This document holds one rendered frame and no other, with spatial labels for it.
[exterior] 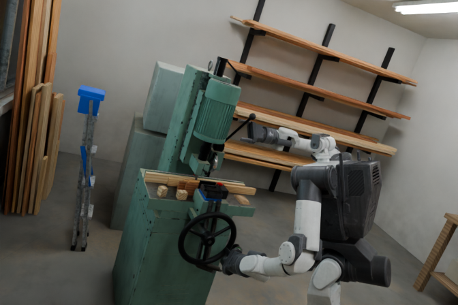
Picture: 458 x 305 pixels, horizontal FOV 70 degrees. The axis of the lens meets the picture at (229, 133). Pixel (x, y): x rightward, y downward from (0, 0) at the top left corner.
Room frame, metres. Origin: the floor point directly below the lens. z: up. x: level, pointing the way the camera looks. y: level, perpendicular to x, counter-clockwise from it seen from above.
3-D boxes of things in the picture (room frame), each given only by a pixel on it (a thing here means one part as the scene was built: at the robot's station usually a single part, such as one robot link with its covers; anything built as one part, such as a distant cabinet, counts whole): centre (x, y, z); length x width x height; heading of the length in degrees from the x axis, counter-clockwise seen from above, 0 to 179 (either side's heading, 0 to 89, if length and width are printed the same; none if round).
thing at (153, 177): (1.73, 0.08, 0.92); 0.60 x 0.02 x 0.05; 117
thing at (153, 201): (1.61, 0.02, 0.87); 0.61 x 0.30 x 0.06; 117
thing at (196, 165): (1.72, 0.10, 1.03); 0.14 x 0.07 x 0.09; 27
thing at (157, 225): (1.81, 0.15, 0.76); 0.57 x 0.45 x 0.09; 27
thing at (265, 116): (4.25, -0.94, 1.20); 2.71 x 0.56 x 2.40; 110
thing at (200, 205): (1.54, -0.02, 0.91); 0.15 x 0.14 x 0.09; 117
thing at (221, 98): (1.70, 0.09, 1.35); 0.18 x 0.18 x 0.31
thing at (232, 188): (1.75, -0.01, 0.92); 0.55 x 0.02 x 0.04; 117
